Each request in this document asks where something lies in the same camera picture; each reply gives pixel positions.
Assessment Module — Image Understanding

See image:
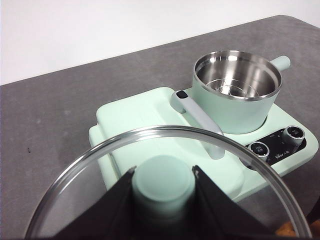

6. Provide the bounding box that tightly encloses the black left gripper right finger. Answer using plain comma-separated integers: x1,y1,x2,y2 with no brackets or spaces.
191,164,279,240

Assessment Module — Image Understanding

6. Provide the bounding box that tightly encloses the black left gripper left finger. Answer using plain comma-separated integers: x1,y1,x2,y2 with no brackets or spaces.
53,165,138,240

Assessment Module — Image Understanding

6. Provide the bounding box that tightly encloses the glass lid with mint knob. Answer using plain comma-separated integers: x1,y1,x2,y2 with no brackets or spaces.
24,124,313,240

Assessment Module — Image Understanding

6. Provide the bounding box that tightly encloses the mint green steamer pot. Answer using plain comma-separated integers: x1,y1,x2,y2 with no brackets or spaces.
191,49,292,135

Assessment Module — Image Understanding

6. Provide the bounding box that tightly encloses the brown potato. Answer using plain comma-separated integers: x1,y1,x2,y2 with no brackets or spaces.
275,220,295,240

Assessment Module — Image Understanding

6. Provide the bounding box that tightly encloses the silver control knob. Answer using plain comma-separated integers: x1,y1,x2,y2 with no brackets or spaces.
285,125,306,144
250,141,271,158

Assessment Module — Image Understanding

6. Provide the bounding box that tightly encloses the mint green breakfast machine base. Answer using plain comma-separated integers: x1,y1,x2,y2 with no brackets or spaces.
88,86,317,203

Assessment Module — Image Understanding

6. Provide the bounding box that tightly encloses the black control panel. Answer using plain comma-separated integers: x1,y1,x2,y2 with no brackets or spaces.
244,128,308,167

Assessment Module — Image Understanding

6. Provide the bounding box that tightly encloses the mint green grill cover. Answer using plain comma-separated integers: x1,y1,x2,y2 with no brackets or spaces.
88,86,246,201

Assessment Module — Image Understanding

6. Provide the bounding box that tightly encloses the silver grill cover handle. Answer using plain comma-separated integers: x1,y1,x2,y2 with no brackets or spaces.
169,90,225,161

